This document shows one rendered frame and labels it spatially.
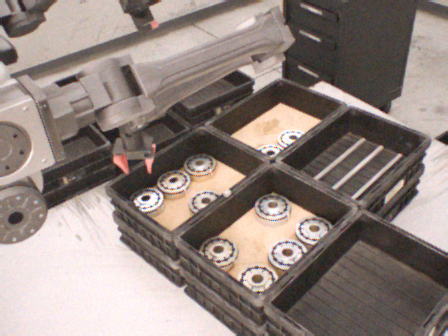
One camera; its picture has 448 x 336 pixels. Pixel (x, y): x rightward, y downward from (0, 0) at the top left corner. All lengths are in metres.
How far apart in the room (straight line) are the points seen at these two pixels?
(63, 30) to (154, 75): 3.36
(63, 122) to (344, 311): 0.80
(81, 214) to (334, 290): 0.89
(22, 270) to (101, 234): 0.25
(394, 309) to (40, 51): 3.45
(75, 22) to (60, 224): 2.68
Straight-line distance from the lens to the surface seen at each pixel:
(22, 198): 1.15
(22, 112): 0.79
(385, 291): 1.35
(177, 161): 1.65
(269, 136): 1.79
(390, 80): 3.25
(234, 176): 1.62
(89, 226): 1.74
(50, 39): 4.22
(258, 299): 1.17
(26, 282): 1.65
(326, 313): 1.29
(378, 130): 1.75
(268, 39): 1.01
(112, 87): 0.86
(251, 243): 1.42
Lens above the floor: 1.88
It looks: 39 degrees down
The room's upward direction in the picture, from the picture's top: 5 degrees counter-clockwise
